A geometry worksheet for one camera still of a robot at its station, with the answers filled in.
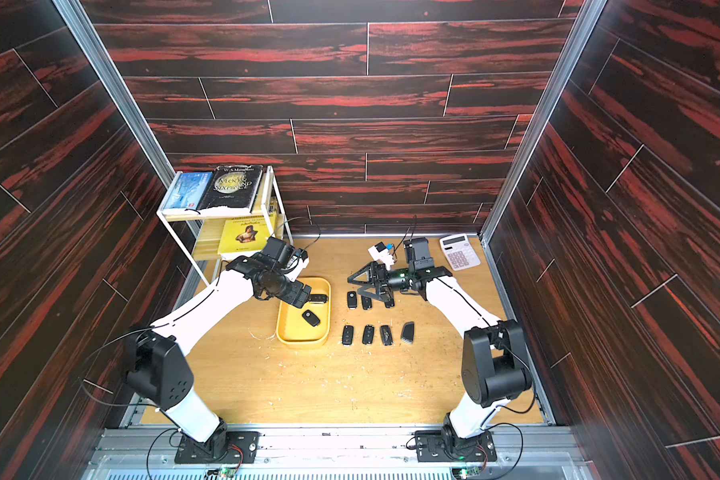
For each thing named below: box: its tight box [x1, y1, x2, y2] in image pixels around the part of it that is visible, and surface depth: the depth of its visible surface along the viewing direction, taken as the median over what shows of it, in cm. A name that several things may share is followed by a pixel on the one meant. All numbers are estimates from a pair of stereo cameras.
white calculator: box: [439, 234, 481, 271], surface depth 116 cm
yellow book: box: [218, 216, 273, 255], surface depth 98 cm
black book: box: [198, 165, 264, 213], surface depth 88 cm
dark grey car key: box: [400, 321, 415, 345], surface depth 95 cm
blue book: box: [164, 172, 214, 210], surface depth 88 cm
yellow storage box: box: [276, 277, 332, 349], surface depth 97 cm
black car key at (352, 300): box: [347, 291, 357, 310], surface depth 103 cm
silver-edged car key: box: [380, 325, 393, 346], surface depth 94 cm
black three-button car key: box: [362, 324, 375, 345], surface depth 95 cm
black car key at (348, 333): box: [342, 325, 354, 345], surface depth 95 cm
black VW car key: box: [302, 309, 321, 327], surface depth 98 cm
